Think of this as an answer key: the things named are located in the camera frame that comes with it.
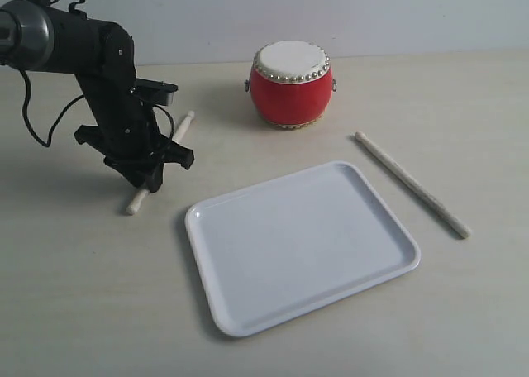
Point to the white wooden drumstick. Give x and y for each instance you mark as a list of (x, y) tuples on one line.
[(432, 202), (135, 204)]

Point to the small red drum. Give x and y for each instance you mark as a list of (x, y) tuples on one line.
[(291, 83)]

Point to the white rectangular plastic tray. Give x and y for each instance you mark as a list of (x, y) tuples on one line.
[(277, 250)]

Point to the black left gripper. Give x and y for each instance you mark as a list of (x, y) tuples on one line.
[(127, 133)]

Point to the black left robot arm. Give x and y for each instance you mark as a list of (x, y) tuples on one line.
[(100, 55)]

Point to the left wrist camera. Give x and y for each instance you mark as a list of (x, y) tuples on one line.
[(154, 92)]

